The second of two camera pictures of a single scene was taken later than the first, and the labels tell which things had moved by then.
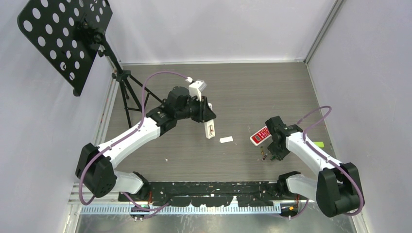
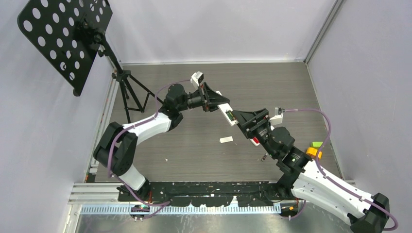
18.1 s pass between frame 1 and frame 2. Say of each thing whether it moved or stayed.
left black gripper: moved
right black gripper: moved
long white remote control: moved
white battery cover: stayed
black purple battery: stayed
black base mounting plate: stayed
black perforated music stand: stayed
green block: stayed
